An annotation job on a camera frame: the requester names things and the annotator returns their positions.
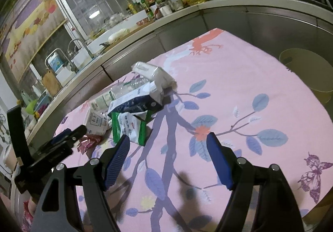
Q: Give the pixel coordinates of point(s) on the curved metal faucet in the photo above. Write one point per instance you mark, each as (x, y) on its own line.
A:
(87, 48)
(68, 61)

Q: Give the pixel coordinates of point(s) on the green bowl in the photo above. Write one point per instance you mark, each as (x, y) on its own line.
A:
(31, 107)

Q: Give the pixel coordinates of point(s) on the white tissue pack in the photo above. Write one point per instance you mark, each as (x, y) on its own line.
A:
(156, 73)

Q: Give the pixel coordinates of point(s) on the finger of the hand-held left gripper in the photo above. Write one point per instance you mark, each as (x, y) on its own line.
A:
(78, 133)
(62, 136)

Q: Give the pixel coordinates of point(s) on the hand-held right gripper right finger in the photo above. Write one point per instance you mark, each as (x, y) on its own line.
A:
(218, 161)

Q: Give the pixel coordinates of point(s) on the small white carton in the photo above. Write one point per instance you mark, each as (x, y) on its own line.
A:
(95, 120)

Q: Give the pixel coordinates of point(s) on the blue and white carton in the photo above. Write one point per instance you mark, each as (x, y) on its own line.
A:
(135, 103)

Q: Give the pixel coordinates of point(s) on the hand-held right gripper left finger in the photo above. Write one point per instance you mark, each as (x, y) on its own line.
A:
(117, 163)

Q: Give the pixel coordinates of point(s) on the white vegetable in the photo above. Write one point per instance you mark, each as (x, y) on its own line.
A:
(117, 35)

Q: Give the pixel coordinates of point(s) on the clear plastic bottle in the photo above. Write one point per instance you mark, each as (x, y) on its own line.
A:
(130, 86)

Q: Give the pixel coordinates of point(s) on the large clear labelled bottle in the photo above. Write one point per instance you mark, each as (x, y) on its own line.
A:
(100, 101)

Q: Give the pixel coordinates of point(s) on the pink floral tablecloth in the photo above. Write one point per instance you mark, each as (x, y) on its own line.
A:
(234, 78)

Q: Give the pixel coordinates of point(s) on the dark sauce bottle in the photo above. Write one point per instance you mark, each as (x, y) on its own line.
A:
(148, 10)

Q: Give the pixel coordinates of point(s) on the wooden cutting board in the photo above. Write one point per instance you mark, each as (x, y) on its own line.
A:
(50, 83)

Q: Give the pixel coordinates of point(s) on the wall poster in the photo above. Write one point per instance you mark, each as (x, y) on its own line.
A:
(28, 29)

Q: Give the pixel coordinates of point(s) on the red wrapper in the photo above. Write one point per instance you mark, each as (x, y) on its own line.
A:
(88, 142)

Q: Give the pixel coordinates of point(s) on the green and white packet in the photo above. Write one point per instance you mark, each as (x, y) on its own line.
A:
(130, 125)

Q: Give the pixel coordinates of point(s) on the blue and white container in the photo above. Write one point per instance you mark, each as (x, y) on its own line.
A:
(56, 61)

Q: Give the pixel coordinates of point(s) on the cream waste bin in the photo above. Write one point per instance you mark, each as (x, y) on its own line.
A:
(304, 75)

